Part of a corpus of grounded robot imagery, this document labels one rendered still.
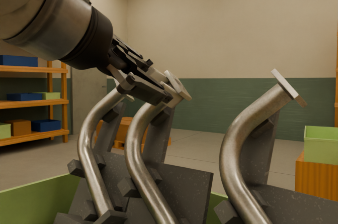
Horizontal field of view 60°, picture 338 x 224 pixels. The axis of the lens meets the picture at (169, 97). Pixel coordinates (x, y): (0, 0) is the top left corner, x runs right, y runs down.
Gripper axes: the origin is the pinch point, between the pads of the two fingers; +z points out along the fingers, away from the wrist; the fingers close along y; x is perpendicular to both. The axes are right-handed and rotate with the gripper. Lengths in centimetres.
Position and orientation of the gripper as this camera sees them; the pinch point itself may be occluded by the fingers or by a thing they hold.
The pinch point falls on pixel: (162, 88)
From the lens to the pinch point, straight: 49.8
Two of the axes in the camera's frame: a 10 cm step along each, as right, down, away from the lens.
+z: 5.2, 3.2, 7.9
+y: -4.5, -6.9, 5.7
